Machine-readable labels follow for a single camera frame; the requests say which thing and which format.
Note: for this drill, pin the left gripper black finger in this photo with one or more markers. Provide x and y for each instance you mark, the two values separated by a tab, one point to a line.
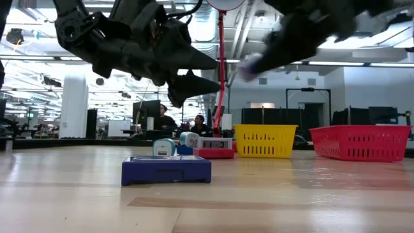
191	87
184	55

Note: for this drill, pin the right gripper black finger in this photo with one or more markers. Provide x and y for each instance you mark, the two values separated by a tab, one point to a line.
268	51
270	65

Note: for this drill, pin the white rectangular charger box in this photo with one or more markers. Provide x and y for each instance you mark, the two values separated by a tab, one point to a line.
214	143

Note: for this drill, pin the red box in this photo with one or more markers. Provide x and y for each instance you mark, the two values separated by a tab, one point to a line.
213	153

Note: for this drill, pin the dark blue box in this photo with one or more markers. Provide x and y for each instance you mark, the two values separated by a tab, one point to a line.
165	171

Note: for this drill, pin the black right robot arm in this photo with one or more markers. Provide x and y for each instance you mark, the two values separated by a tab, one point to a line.
362	6

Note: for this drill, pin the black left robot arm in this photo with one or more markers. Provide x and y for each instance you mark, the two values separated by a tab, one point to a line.
69	30

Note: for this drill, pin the red desk lamp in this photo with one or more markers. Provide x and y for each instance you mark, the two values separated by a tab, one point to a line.
221	48

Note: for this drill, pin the person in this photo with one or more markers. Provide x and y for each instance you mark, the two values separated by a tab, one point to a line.
200	127
166	121

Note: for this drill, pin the black computer monitor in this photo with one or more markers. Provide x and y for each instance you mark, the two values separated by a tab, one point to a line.
147	111

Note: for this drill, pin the black partition panel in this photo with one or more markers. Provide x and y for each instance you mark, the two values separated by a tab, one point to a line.
271	116

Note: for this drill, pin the white board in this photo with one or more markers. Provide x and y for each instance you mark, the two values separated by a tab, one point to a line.
119	128

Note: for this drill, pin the yellow plastic basket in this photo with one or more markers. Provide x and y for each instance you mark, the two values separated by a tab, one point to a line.
265	142

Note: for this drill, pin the tall black speaker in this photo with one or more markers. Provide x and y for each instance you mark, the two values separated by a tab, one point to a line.
91	123

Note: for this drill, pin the white building column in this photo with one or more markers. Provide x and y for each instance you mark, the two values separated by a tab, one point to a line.
73	106

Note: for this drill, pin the black monitor row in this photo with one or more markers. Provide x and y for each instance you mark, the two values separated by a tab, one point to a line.
365	115

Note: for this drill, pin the red plastic basket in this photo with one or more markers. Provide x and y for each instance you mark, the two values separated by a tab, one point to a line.
359	142

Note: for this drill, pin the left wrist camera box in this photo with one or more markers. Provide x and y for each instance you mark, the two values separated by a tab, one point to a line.
150	19

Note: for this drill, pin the black metal stand frame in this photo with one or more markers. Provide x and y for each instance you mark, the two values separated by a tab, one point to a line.
307	89

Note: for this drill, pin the black ceiling camera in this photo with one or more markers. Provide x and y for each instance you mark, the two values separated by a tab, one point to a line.
14	35

